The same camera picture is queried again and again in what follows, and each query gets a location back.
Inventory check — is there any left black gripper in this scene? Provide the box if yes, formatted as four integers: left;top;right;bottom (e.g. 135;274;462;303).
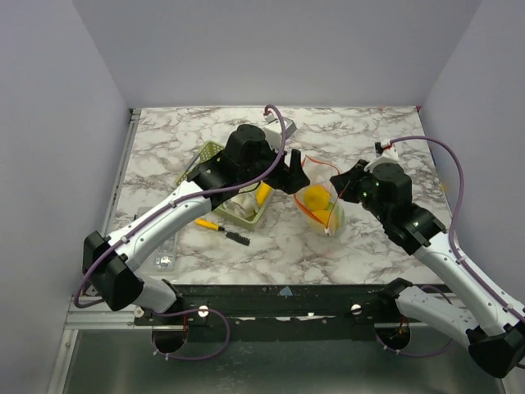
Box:
240;139;310;195

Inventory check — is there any yellow pear toy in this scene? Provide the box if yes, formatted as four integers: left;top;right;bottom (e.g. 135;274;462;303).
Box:
304;185;331;211

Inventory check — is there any clear zip top bag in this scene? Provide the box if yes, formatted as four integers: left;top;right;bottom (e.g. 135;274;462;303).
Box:
293;156;345;236

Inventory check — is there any yellow orange round fruit toy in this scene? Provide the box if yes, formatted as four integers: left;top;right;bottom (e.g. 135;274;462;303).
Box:
310;209;340;236

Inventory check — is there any green cabbage toy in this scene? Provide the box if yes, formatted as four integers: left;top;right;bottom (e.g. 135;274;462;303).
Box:
326;202;345;223

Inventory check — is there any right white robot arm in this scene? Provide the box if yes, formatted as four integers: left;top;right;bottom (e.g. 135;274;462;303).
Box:
331;160;524;378

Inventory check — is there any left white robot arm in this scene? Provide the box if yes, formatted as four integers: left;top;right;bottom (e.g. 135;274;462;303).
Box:
82;124;309;324

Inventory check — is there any yellow corn toy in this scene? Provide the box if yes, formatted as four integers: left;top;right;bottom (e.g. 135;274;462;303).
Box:
256;182;272;207

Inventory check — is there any pale green perforated basket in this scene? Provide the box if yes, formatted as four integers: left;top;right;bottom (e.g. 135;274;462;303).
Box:
176;140;276;231

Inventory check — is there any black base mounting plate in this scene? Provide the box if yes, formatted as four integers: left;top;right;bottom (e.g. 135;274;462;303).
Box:
135;281;419;348

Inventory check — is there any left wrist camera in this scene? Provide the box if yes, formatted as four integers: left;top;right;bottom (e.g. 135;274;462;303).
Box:
262;115;297;146

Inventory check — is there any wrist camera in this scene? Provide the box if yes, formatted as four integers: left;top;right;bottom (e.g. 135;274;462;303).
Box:
372;140;399;168
262;115;297;146

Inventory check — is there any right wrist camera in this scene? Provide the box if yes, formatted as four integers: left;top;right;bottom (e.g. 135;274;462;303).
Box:
372;140;399;168

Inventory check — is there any yellow handled black brush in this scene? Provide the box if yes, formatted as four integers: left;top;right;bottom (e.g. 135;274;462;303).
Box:
195;218;250;246

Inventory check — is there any aluminium frame rail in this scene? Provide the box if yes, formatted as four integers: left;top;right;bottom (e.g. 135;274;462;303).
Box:
63;299;143;329

